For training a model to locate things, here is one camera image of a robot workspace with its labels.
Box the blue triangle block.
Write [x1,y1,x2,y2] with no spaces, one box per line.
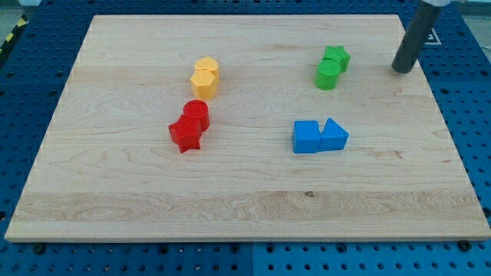
[318,118,349,152]

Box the light wooden board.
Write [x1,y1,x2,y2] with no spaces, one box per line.
[5,15,490,242]

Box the red cylinder block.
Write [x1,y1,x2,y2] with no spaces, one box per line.
[183,100,210,131]

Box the red star block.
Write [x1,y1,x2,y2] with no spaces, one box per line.
[169,115,203,153]

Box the blue cube block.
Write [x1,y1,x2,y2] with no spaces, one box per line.
[292,120,321,153]

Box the yellow hexagon block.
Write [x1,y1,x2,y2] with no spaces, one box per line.
[190,70,218,100]

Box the green cylinder block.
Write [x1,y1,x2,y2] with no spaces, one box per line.
[315,60,341,90]

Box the green star block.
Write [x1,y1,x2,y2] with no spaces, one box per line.
[322,45,351,73]

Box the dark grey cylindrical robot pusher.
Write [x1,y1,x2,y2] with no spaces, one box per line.
[391,0,450,74]

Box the black bolt front left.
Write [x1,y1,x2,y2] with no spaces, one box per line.
[32,243,45,255]

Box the black bolt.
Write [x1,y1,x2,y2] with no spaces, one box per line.
[457,240,473,252]
[32,243,45,255]

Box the black bolt front right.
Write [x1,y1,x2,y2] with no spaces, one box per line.
[457,240,473,252]

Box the yellow black hazard tape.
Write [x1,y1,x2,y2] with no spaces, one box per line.
[1,14,29,55]

